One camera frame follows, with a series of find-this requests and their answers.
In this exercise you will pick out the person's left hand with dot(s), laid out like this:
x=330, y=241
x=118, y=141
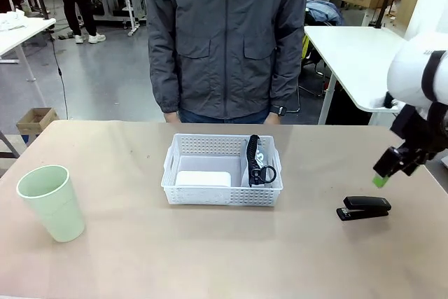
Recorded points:
x=273, y=119

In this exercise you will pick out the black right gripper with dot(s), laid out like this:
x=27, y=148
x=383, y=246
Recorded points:
x=423, y=131

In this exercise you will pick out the grey CAMPUS zipper pouch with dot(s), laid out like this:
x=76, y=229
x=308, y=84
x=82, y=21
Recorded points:
x=260, y=155

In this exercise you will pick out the large white table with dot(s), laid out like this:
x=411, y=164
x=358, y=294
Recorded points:
x=350, y=54

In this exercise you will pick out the person's right hand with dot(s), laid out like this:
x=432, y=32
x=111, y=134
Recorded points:
x=171, y=118

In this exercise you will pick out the open cardboard box on floor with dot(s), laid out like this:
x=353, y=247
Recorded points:
x=35, y=118

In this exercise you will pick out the black wrist watch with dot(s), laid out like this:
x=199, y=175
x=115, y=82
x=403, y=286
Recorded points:
x=279, y=110

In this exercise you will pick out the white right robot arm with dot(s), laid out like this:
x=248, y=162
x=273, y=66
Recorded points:
x=406, y=68

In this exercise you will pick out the black cabinet under table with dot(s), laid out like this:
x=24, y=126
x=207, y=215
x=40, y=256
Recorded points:
x=346, y=110

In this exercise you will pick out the white perforated plastic basket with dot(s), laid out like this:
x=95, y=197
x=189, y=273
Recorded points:
x=224, y=195

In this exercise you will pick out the white crumpled cloth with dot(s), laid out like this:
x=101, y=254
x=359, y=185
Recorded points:
x=12, y=20

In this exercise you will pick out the white rectangular box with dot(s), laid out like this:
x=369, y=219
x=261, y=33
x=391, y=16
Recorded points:
x=203, y=178

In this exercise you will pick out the black stapler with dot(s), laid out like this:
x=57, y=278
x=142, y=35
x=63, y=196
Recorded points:
x=367, y=203

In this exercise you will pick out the white table with cloth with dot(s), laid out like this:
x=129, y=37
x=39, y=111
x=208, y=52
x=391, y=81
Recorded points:
x=21, y=36

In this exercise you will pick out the pale green plastic cup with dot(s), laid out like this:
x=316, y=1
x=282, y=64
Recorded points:
x=56, y=215

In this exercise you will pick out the blue jacket on chair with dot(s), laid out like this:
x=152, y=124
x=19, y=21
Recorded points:
x=323, y=12

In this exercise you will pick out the person in grey jacket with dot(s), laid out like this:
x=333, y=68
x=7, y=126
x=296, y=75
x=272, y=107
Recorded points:
x=224, y=50

